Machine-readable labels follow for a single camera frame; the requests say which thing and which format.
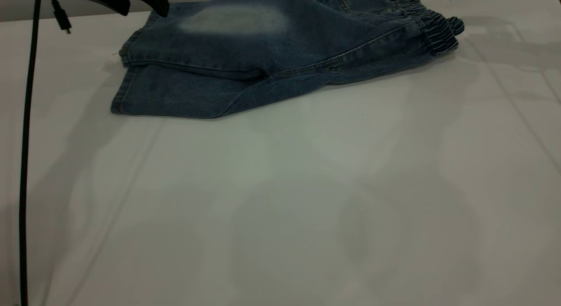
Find blue denim shorts with print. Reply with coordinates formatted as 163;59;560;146
110;0;465;119

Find thick black cable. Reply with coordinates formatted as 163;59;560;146
18;0;43;306

